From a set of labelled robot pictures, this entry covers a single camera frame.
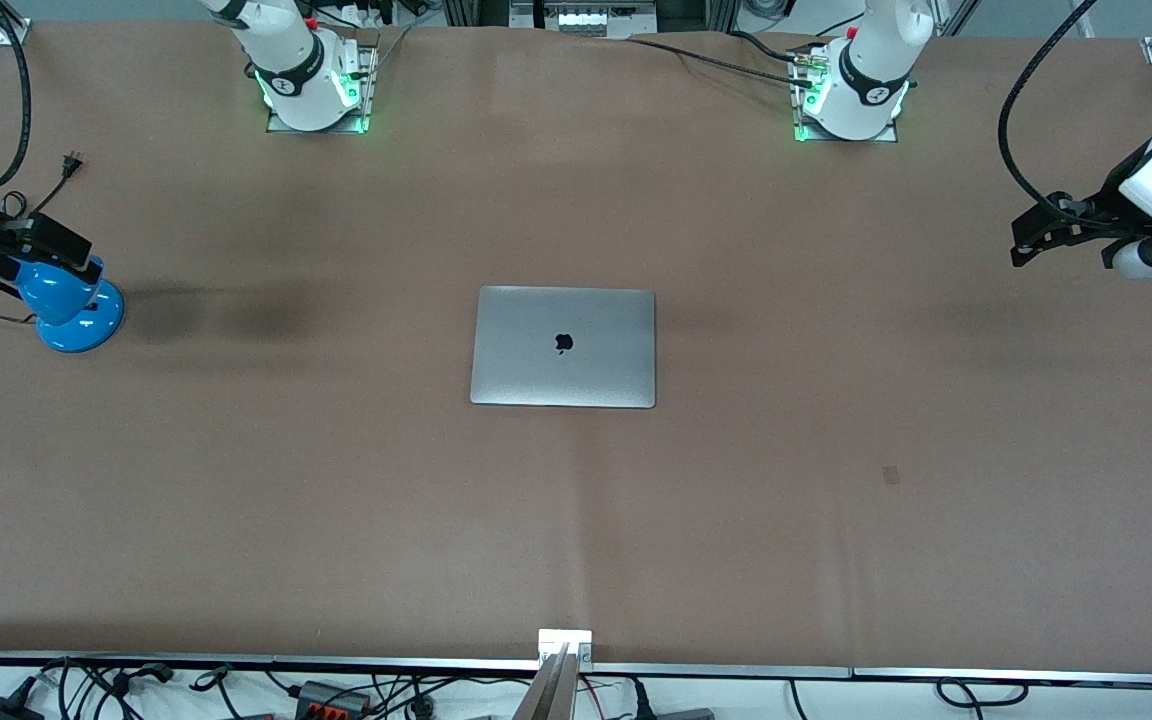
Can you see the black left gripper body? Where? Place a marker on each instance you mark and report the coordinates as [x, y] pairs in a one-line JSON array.
[[1102, 207]]

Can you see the silver grey laptop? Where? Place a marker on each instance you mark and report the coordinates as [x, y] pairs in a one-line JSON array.
[[563, 370]]

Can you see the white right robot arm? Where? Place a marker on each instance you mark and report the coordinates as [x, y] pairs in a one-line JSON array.
[[286, 60]]

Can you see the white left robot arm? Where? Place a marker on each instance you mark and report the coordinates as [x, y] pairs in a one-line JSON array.
[[866, 70]]

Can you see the blue desk lamp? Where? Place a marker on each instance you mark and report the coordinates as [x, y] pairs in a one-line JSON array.
[[71, 310]]

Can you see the brown table cover mat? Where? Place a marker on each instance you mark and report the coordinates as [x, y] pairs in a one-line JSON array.
[[236, 520]]

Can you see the white power strip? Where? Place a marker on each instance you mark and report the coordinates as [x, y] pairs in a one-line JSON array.
[[366, 14]]

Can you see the black power adapter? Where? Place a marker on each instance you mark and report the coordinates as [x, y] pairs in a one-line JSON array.
[[1, 710]]

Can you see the grey electrical box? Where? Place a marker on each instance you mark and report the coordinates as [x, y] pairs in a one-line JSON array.
[[581, 15]]

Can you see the orange black connector box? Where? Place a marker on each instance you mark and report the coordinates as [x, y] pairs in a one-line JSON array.
[[331, 697]]

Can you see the black plug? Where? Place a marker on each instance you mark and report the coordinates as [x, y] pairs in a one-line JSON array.
[[641, 705]]

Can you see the grey metal bar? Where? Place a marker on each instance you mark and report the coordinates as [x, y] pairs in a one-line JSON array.
[[548, 695]]

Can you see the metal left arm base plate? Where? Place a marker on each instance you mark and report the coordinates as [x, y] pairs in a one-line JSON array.
[[891, 135]]

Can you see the aluminium extrusion post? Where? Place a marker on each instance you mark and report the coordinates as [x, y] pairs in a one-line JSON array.
[[1086, 25], [956, 15]]

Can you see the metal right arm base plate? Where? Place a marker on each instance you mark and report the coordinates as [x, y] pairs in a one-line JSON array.
[[369, 70]]

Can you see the aluminium table edge rail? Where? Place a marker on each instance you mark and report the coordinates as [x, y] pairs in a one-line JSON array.
[[736, 671]]

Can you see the small silver mounting bracket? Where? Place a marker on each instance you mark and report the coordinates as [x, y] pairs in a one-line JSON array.
[[551, 637]]

